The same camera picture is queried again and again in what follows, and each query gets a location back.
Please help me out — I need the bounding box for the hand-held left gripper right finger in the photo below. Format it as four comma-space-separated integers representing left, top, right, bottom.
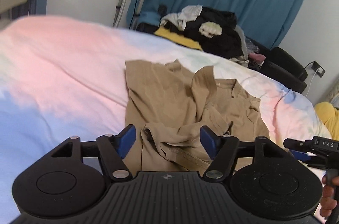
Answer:
200, 126, 285, 182

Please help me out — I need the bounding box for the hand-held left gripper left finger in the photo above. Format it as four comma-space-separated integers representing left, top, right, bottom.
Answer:
50, 125, 137, 182

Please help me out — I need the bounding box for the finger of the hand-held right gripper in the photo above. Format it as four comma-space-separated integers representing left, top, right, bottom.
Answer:
289, 149, 313, 164
283, 137, 315, 151

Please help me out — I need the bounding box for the tan t-shirt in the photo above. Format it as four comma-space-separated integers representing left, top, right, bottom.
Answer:
124, 60, 271, 174

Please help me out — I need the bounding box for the pile of clothes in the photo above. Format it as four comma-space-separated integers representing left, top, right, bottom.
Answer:
169, 7, 248, 60

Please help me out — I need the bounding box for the person's right hand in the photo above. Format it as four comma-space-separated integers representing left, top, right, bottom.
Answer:
321, 182, 335, 217

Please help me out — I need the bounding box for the yellow plush pillow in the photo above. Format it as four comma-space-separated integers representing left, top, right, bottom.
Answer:
314, 102, 339, 140

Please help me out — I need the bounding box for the grey patterned pillow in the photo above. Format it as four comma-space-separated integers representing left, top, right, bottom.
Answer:
328, 86, 339, 109

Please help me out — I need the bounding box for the black armchair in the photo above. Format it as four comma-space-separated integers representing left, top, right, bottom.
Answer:
246, 38, 308, 93

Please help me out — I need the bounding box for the clear plastic bag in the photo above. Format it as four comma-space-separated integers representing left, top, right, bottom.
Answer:
245, 40, 261, 55

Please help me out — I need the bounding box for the pastel tie-dye blanket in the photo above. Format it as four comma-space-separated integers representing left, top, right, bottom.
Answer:
0, 15, 333, 224

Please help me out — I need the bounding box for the yellow cloth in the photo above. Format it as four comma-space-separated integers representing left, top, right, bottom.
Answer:
154, 28, 203, 51

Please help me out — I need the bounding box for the blue bag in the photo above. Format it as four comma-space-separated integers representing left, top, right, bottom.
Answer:
138, 10, 162, 25

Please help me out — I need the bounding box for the grey white garment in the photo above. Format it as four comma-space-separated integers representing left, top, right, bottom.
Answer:
160, 5, 203, 29

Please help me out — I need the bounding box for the white charger cable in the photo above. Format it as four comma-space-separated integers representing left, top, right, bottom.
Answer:
304, 70, 318, 97

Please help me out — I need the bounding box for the black wall socket with charger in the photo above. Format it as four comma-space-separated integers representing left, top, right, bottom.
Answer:
311, 61, 326, 78

